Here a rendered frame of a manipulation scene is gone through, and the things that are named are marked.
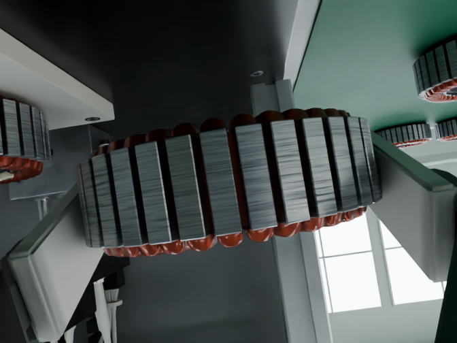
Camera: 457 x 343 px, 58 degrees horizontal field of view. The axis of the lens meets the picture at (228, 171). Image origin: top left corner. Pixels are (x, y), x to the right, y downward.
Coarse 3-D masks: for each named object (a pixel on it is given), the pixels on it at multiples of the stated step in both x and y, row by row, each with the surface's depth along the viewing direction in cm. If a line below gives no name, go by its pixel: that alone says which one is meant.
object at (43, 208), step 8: (40, 200) 36; (48, 200) 37; (40, 208) 36; (48, 208) 37; (40, 216) 36; (104, 256) 34; (112, 256) 36; (104, 264) 34; (112, 264) 36; (120, 264) 38; (128, 264) 40; (96, 272) 32; (104, 272) 34; (112, 272) 35; (96, 280) 32; (88, 288) 31; (88, 296) 31; (80, 304) 29; (88, 304) 31; (80, 312) 29; (88, 312) 30; (72, 320) 28; (80, 320) 29; (32, 328) 26; (32, 336) 26
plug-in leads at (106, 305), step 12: (108, 276) 38; (120, 276) 39; (96, 288) 34; (108, 288) 38; (96, 300) 34; (108, 300) 39; (120, 300) 39; (96, 312) 34; (108, 312) 38; (108, 324) 34; (72, 336) 33; (108, 336) 34
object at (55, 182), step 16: (64, 128) 35; (80, 128) 34; (96, 128) 36; (64, 144) 34; (80, 144) 34; (96, 144) 35; (64, 160) 34; (80, 160) 34; (48, 176) 34; (64, 176) 34; (16, 192) 34; (32, 192) 34; (48, 192) 34; (64, 192) 34
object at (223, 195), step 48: (144, 144) 11; (192, 144) 11; (240, 144) 11; (288, 144) 11; (336, 144) 12; (96, 192) 13; (144, 192) 11; (192, 192) 11; (240, 192) 12; (288, 192) 11; (336, 192) 12; (96, 240) 13; (144, 240) 12; (192, 240) 11; (240, 240) 11
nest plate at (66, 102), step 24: (0, 48) 16; (24, 48) 18; (0, 72) 18; (24, 72) 19; (48, 72) 20; (24, 96) 22; (48, 96) 22; (72, 96) 23; (96, 96) 26; (48, 120) 27; (72, 120) 28; (96, 120) 29
